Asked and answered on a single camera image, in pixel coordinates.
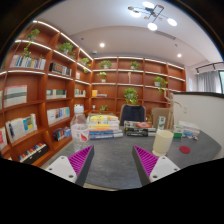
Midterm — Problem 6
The window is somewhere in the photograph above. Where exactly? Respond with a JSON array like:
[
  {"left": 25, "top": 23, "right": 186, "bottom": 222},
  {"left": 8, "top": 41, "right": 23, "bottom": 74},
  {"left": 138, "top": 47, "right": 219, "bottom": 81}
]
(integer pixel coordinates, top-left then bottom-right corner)
[{"left": 218, "top": 69, "right": 224, "bottom": 94}]

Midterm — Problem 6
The black curtain rail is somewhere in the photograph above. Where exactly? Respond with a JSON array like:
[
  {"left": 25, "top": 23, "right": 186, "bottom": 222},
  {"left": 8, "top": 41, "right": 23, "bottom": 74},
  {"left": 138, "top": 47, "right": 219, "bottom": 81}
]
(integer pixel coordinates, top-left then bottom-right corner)
[{"left": 195, "top": 61, "right": 224, "bottom": 74}]

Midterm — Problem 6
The flat round red coaster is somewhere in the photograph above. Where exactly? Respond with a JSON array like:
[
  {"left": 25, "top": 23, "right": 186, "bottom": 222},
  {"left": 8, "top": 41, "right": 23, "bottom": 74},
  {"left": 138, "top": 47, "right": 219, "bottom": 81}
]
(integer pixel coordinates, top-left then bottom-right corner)
[{"left": 178, "top": 145, "right": 192, "bottom": 155}]

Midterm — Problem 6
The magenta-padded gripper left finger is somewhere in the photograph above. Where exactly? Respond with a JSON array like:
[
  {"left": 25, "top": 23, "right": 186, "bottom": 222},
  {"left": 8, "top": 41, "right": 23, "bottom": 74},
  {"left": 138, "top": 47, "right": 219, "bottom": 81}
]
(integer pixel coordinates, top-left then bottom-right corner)
[{"left": 44, "top": 144, "right": 95, "bottom": 188}]

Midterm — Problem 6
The ceiling air vent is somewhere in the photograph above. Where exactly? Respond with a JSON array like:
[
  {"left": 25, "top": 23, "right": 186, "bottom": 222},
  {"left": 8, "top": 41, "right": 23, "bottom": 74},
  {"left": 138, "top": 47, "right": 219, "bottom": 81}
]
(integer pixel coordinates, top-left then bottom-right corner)
[{"left": 154, "top": 29, "right": 177, "bottom": 41}]

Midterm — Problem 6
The cream ribbed cup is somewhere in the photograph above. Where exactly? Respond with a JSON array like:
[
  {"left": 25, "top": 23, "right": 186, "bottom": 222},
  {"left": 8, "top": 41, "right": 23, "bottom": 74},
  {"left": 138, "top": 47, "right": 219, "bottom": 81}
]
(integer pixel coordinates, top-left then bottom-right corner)
[{"left": 152, "top": 129, "right": 175, "bottom": 158}]

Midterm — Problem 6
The stack of white books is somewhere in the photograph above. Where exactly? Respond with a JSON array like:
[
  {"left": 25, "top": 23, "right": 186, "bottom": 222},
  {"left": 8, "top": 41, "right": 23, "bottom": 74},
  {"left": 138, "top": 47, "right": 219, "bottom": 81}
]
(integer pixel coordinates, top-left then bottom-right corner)
[{"left": 178, "top": 120, "right": 201, "bottom": 138}]

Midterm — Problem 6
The tan chair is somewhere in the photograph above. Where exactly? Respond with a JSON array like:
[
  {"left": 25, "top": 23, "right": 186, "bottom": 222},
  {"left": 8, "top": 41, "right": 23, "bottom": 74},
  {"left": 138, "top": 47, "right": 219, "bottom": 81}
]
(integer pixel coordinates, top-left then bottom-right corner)
[{"left": 151, "top": 107, "right": 171, "bottom": 130}]

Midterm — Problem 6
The chair with dark jacket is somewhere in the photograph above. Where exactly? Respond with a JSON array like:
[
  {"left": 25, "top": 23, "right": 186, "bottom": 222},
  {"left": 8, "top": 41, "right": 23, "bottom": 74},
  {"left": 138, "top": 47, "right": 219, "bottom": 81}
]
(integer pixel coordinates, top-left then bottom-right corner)
[{"left": 119, "top": 103, "right": 148, "bottom": 127}]

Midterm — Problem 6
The small green white box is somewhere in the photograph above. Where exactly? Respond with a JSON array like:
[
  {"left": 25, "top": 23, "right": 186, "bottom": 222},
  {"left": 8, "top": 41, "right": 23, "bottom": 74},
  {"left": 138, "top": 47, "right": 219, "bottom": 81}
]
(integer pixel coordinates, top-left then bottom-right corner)
[{"left": 173, "top": 124, "right": 185, "bottom": 139}]

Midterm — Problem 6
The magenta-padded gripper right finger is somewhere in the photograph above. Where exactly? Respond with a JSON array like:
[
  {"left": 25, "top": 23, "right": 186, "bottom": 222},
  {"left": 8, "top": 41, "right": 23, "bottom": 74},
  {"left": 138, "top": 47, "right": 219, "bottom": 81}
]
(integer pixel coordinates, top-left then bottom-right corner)
[{"left": 131, "top": 144, "right": 181, "bottom": 187}]

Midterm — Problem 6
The branched ceiling lamp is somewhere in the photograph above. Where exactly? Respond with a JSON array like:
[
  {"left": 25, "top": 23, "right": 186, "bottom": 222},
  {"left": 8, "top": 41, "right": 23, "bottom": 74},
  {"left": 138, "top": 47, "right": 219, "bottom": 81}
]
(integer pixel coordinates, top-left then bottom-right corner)
[{"left": 127, "top": 1, "right": 178, "bottom": 32}]

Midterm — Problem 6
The grey curtain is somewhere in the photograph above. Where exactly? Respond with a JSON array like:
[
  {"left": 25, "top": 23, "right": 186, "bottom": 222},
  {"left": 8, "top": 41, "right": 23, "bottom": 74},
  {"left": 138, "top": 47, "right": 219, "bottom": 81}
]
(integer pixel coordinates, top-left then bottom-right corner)
[{"left": 196, "top": 70, "right": 222, "bottom": 94}]

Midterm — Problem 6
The stack of colourful books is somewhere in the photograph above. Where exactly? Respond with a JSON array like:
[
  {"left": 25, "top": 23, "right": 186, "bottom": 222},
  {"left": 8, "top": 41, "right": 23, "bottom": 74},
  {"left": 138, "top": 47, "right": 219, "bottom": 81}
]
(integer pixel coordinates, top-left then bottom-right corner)
[{"left": 87, "top": 113, "right": 125, "bottom": 140}]

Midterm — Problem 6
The clear plastic water bottle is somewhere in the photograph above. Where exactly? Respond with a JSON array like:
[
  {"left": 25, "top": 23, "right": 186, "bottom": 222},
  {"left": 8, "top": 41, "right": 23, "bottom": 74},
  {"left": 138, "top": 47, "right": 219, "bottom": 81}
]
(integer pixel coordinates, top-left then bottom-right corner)
[{"left": 69, "top": 104, "right": 90, "bottom": 153}]

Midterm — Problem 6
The wooden shelf unit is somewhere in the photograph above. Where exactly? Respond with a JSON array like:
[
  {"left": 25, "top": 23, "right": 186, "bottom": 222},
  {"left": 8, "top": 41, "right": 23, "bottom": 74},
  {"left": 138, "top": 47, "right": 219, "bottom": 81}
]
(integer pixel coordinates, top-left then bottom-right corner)
[{"left": 0, "top": 19, "right": 187, "bottom": 168}]

